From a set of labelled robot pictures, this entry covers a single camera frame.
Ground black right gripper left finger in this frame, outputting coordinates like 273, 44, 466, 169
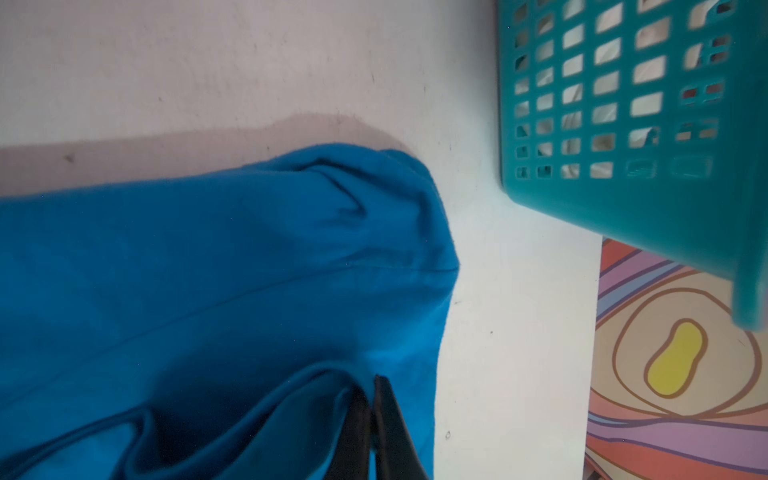
323, 389, 372, 480

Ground blue t shirt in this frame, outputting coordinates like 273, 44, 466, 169
1, 144, 459, 479

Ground teal plastic basket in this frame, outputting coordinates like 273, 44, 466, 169
496, 1, 767, 331

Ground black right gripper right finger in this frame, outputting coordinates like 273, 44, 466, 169
373, 376, 429, 480

